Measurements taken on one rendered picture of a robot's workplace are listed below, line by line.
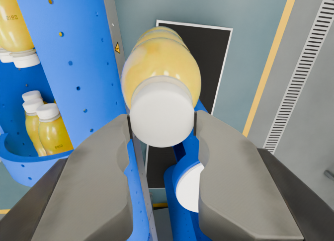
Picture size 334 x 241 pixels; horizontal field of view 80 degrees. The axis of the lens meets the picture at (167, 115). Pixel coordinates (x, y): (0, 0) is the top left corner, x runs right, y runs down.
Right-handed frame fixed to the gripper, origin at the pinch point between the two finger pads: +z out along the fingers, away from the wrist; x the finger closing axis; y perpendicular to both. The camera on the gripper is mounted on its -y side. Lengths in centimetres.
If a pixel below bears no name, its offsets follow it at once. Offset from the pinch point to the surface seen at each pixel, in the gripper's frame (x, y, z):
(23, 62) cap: -23.6, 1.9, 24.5
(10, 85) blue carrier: -36, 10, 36
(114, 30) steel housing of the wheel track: -14, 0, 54
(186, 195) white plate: 7, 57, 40
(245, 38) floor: 65, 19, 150
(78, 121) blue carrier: -15.2, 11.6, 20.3
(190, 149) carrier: 9, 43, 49
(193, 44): 22, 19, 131
